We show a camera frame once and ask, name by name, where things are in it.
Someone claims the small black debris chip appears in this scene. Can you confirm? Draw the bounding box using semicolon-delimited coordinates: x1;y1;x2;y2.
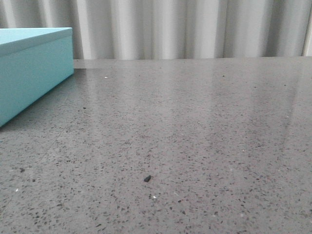
143;175;151;182

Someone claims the grey pleated curtain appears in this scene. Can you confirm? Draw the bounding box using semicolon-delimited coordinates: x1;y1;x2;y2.
0;0;312;60

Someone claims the light blue plastic box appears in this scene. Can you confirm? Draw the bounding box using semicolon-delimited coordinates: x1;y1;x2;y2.
0;27;74;125

